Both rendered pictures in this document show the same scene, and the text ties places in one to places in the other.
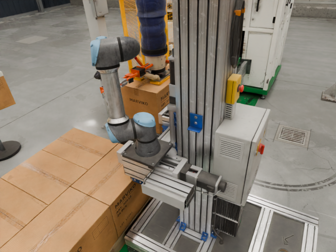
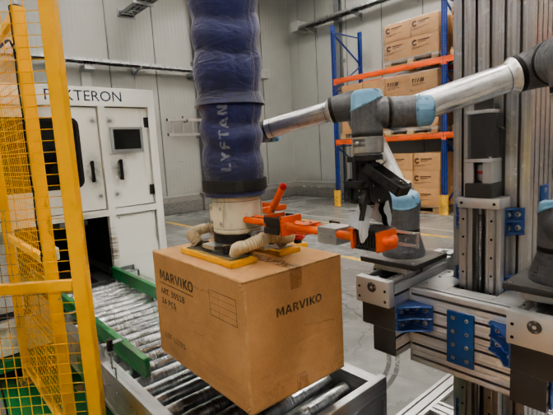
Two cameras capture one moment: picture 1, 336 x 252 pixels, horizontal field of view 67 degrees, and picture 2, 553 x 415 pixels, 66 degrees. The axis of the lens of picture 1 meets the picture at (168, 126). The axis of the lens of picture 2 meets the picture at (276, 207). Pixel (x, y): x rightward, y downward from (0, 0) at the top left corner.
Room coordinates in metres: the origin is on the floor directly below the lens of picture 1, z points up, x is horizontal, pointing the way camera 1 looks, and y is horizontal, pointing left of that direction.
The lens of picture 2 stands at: (1.56, 1.45, 1.44)
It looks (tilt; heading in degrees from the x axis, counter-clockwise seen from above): 8 degrees down; 288
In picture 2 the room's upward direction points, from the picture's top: 3 degrees counter-clockwise
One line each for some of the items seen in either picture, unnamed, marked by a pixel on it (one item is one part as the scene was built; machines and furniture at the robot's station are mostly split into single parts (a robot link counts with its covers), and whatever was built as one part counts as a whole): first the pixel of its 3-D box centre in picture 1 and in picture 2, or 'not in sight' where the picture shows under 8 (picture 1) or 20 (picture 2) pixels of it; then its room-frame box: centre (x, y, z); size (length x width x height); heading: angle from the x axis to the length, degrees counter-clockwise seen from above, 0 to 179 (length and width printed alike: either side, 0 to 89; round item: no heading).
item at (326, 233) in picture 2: (121, 82); (334, 233); (1.76, 0.33, 1.21); 0.07 x 0.07 x 0.04; 57
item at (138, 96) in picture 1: (157, 95); (243, 305); (2.15, 0.08, 0.89); 0.60 x 0.40 x 0.40; 147
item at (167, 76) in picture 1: (165, 74); (259, 240); (2.10, 0.00, 1.11); 0.34 x 0.10 x 0.05; 147
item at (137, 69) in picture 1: (138, 71); (282, 223); (1.94, 0.21, 1.22); 0.10 x 0.08 x 0.06; 57
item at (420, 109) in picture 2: not in sight; (407, 112); (1.57, 0.35, 1.52); 0.11 x 0.11 x 0.08; 14
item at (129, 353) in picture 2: not in sight; (76, 319); (3.29, -0.31, 0.60); 1.60 x 0.10 x 0.09; 148
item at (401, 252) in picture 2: not in sight; (403, 240); (1.59, -0.13, 1.09); 0.15 x 0.15 x 0.10
